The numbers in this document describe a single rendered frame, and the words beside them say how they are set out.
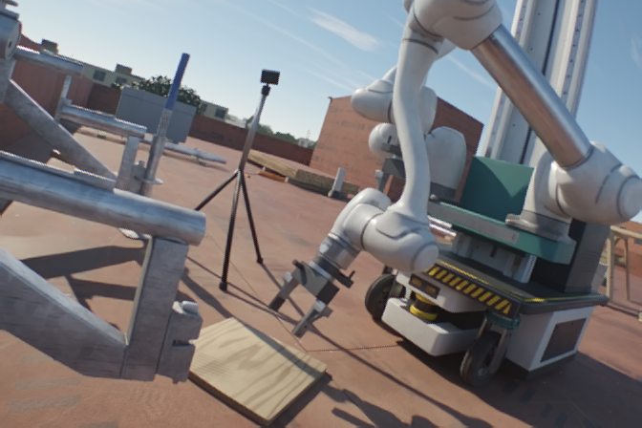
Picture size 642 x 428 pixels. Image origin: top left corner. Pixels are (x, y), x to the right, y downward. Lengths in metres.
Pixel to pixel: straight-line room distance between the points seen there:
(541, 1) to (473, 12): 0.98
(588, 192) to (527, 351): 0.56
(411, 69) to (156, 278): 0.73
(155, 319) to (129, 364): 0.08
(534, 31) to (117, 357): 1.69
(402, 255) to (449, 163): 0.69
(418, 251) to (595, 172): 0.47
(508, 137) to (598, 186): 0.66
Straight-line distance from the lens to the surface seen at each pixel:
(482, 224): 1.26
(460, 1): 0.81
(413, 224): 0.82
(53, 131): 1.61
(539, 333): 1.29
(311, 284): 0.93
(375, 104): 1.24
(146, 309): 0.57
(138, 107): 6.41
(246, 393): 0.85
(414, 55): 0.98
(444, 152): 1.43
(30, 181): 0.51
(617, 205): 0.99
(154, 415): 0.78
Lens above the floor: 0.52
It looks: 2 degrees down
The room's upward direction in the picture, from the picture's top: 17 degrees clockwise
